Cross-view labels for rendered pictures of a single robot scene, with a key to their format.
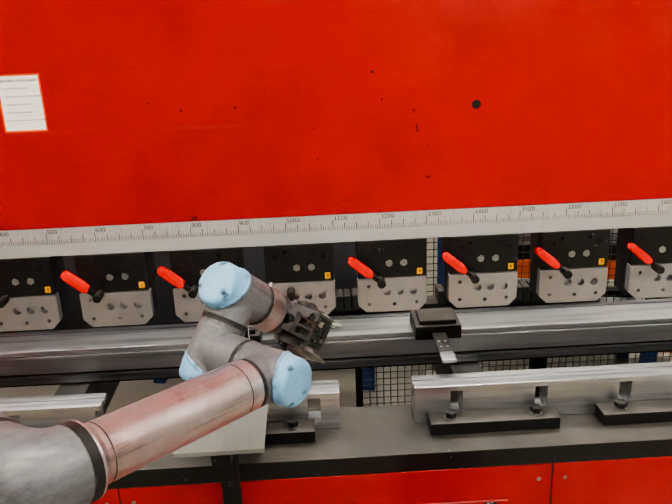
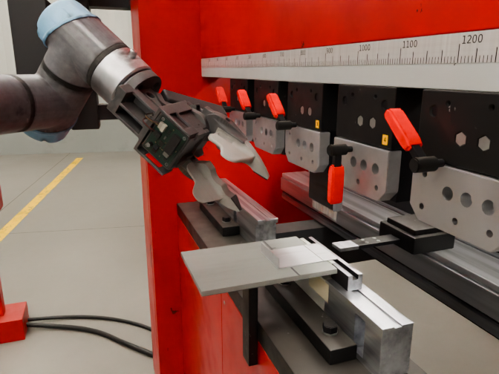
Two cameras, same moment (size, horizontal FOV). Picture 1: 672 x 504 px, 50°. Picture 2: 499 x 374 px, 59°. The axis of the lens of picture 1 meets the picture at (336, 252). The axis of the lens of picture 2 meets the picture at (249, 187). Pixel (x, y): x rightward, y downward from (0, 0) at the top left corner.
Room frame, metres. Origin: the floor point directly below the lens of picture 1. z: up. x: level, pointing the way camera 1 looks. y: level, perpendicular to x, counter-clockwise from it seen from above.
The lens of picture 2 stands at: (1.09, -0.51, 1.36)
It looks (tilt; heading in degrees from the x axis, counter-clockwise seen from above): 15 degrees down; 72
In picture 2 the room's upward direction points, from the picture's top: straight up
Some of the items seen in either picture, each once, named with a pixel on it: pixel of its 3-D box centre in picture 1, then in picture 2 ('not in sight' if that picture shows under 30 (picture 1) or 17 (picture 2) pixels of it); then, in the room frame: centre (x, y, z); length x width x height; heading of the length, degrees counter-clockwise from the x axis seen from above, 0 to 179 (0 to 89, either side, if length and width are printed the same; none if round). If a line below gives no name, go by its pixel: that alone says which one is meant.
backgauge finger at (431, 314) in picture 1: (440, 334); not in sight; (1.68, -0.26, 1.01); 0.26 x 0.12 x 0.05; 2
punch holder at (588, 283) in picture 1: (567, 260); not in sight; (1.52, -0.52, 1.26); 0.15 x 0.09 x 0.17; 92
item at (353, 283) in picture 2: not in sight; (327, 261); (1.50, 0.23, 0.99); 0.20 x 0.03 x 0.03; 92
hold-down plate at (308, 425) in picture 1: (250, 434); (304, 312); (1.45, 0.21, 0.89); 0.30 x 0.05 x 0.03; 92
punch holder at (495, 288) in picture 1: (479, 265); not in sight; (1.52, -0.32, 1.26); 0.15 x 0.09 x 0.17; 92
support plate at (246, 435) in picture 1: (225, 417); (255, 262); (1.35, 0.25, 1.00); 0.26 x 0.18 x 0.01; 2
